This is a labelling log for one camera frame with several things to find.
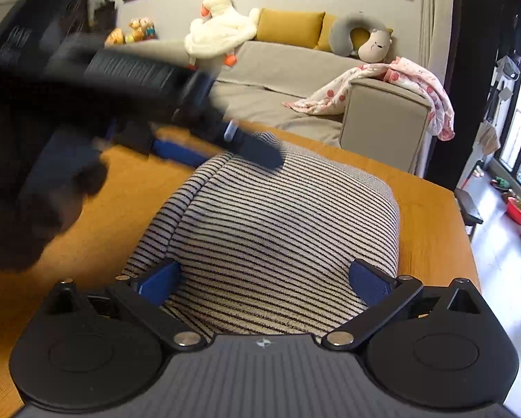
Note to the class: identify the person's left hand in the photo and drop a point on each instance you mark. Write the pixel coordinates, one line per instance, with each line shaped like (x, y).
(47, 209)

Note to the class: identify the beige hanging cloth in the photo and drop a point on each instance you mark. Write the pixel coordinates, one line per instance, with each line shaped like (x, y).
(488, 139)

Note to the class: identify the yellow plush toy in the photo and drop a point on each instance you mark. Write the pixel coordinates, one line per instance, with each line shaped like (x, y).
(114, 37)

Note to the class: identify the pink printed blanket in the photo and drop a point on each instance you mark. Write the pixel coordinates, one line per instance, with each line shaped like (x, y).
(330, 91)

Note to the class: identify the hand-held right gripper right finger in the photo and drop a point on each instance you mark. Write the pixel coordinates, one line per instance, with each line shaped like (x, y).
(369, 281)

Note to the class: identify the beige curtain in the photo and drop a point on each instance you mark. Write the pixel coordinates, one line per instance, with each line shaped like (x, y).
(430, 17)

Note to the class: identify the grey neck pillow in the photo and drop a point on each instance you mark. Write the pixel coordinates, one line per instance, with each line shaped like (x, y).
(343, 30)

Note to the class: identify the white floor stand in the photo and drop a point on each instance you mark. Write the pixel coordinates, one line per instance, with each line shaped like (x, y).
(508, 66)

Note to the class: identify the grey sofa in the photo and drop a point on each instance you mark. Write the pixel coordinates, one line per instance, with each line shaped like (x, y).
(277, 65)

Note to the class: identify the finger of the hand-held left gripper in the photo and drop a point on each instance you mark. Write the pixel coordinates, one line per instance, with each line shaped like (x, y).
(256, 150)
(173, 150)

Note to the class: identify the large yellow cushion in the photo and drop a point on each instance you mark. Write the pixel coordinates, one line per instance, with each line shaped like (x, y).
(286, 26)

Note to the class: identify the colourful small plush toys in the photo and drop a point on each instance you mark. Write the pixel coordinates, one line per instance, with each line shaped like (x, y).
(143, 29)

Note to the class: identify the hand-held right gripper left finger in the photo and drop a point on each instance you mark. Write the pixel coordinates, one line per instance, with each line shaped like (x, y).
(160, 281)

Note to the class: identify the red basin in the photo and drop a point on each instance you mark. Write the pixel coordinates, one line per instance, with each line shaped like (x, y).
(517, 213)

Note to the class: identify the green slippers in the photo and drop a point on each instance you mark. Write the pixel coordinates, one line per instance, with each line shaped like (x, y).
(499, 183)

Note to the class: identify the glass fish tank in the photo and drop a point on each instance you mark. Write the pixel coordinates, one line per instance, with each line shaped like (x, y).
(103, 8)

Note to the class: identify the beige bear plush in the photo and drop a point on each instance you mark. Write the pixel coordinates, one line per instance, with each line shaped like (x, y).
(375, 45)

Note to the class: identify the grey striped sweater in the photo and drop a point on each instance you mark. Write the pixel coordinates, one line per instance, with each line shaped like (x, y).
(277, 226)

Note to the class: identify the white goose plush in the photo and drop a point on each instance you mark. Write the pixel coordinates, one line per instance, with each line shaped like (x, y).
(217, 35)

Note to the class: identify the dark wooden stool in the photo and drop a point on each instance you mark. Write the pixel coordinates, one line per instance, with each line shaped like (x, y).
(467, 204)

